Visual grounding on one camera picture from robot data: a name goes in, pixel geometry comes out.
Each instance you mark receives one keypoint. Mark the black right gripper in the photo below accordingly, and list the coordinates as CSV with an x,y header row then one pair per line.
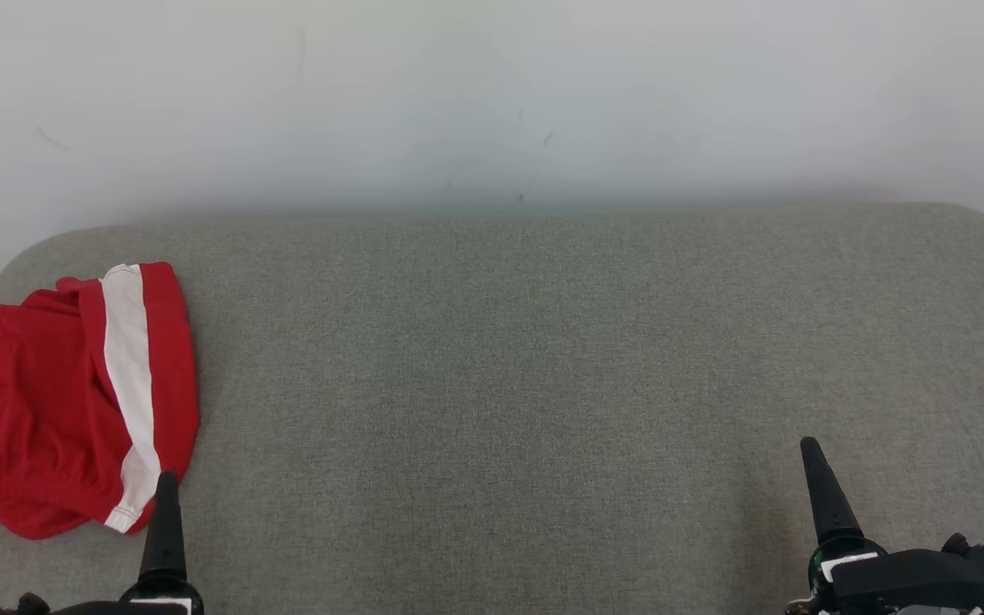
x,y
893,576

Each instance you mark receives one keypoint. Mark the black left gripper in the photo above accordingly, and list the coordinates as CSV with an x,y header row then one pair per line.
x,y
163,600

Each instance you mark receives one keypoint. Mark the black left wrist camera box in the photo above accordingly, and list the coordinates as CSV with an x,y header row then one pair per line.
x,y
22,606

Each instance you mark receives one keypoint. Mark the red shorts white side stripe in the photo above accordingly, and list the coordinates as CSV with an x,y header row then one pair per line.
x,y
129,367

